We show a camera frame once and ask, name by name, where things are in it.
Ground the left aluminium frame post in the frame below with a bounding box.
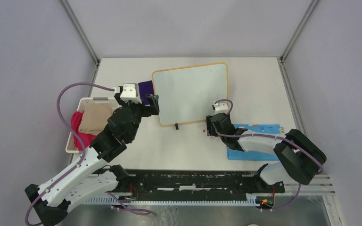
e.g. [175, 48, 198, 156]
[59, 0, 100, 66]

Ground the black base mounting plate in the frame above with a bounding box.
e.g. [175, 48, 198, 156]
[89, 169, 286, 202]

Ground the pink cloth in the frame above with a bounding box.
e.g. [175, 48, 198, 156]
[70, 112, 96, 147]

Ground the beige cloth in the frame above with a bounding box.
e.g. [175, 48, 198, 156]
[79, 103, 113, 136]

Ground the right aluminium frame post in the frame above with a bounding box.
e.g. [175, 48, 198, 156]
[280, 0, 320, 62]

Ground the purple cloth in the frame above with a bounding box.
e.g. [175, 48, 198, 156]
[138, 80, 154, 105]

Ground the aluminium frame post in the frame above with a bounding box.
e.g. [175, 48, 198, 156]
[280, 0, 320, 62]
[59, 0, 100, 66]

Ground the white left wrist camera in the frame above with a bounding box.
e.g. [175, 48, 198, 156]
[120, 83, 142, 103]

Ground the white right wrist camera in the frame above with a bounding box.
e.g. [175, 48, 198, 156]
[212, 102, 229, 114]

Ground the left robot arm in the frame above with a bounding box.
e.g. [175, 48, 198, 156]
[25, 94, 159, 226]

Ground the white plastic basket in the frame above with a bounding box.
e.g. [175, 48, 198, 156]
[65, 97, 120, 154]

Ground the white cable duct rail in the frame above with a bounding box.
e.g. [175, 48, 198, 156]
[83, 194, 260, 207]

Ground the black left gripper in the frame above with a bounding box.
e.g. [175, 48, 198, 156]
[115, 93, 159, 141]

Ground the yellow-framed whiteboard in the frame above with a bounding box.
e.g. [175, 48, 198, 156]
[152, 62, 228, 126]

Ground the blue patterned cloth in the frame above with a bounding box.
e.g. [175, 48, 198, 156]
[226, 124, 284, 161]

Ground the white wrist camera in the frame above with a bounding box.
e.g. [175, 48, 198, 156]
[212, 102, 229, 114]
[120, 83, 142, 103]

